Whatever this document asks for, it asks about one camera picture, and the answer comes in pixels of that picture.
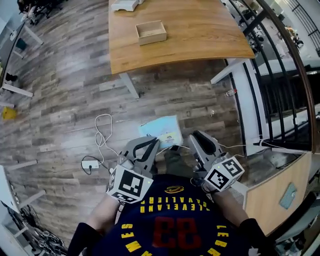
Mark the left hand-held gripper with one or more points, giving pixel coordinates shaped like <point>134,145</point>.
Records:
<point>130,183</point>

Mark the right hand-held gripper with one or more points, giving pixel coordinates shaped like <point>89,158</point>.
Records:
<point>222,175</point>

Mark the light blue packet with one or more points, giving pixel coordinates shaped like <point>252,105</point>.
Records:
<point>162,128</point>

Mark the wooden box container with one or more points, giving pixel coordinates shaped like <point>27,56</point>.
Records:
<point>151,32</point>

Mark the person's left forearm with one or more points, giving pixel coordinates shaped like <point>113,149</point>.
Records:
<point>102,215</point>

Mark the person's right forearm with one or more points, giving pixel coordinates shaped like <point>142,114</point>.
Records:
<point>230,208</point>

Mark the person's green trouser leg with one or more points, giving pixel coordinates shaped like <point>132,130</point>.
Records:
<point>177,163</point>

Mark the white power adapter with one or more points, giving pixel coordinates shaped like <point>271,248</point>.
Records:
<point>90,164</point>

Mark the small plastic bottle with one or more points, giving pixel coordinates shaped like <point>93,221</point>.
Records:
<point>230,93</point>

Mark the dark blue jersey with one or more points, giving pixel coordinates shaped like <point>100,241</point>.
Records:
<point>172,220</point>

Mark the light wooden desk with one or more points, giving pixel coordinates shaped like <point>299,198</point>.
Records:
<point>267,200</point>

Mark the black metal railing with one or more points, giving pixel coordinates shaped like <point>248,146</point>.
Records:
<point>277,100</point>

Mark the wooden table with white legs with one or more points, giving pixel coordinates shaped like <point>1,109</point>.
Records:
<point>180,47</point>

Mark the yellow object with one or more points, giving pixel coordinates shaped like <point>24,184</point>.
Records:
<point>8,113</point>

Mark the white shelf unit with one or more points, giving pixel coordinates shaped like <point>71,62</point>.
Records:
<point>6,200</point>

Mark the white plastic tray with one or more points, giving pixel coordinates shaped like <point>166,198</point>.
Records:
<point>125,4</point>

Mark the white framed glass table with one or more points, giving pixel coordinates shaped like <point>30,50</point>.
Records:
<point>15,50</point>

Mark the black office chairs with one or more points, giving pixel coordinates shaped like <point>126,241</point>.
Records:
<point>37,10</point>

